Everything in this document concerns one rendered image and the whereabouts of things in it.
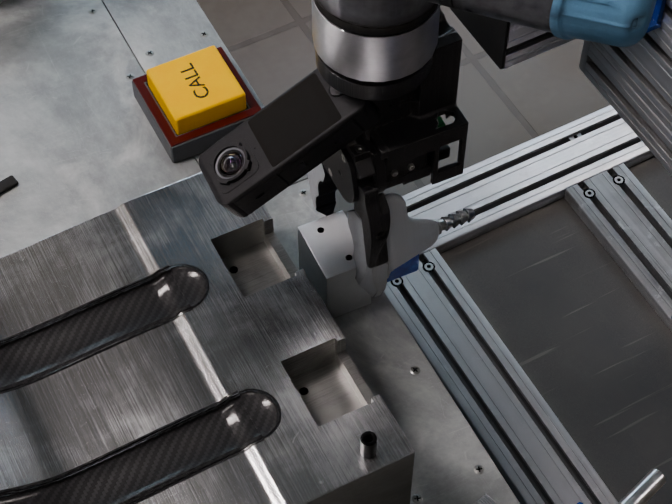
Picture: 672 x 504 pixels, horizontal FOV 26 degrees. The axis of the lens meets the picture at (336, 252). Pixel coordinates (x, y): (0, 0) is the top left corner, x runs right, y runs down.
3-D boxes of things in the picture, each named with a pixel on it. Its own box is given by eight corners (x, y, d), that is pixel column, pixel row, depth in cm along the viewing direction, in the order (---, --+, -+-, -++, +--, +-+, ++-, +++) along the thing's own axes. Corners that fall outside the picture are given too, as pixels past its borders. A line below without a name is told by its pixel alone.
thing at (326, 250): (455, 210, 111) (460, 165, 107) (486, 258, 108) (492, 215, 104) (298, 269, 108) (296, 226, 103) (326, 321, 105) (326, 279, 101)
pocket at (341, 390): (343, 363, 97) (343, 333, 94) (381, 425, 94) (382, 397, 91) (282, 390, 96) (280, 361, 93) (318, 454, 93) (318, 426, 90)
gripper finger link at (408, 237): (453, 293, 101) (442, 186, 96) (377, 324, 100) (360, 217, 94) (433, 269, 104) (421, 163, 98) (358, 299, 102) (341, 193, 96)
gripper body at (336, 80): (464, 183, 97) (478, 58, 87) (347, 227, 94) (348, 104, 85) (412, 104, 101) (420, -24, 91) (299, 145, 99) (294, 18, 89)
